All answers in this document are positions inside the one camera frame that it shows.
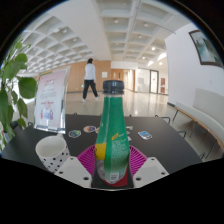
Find green leafy potted plant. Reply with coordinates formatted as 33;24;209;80
0;36;38;152

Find ceiling lights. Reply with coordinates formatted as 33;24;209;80
53;18;168;67

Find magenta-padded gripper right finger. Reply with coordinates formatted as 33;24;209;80
127;144;170;189

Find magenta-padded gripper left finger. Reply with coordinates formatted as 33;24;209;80
54;144;100;190

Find blue hexagonal sticker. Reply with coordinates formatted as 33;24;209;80
68;129;82;139

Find white polka-dot cup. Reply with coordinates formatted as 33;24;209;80
34;134;71;174

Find blue rectangular card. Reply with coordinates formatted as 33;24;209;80
137;130;154;141

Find long white bench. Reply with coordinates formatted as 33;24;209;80
171;88;224;158

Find black metal chairs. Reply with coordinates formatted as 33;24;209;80
153;114;208;161

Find green plastic drink bottle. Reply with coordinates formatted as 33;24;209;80
94;79;131;185

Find round multicolour sticker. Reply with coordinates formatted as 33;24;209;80
83;125;98;134

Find clear acrylic sign stand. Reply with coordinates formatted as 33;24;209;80
33;66;71;135

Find person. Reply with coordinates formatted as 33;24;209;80
81;57;101;103

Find framed landscape picture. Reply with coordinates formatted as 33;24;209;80
188;29;224;70

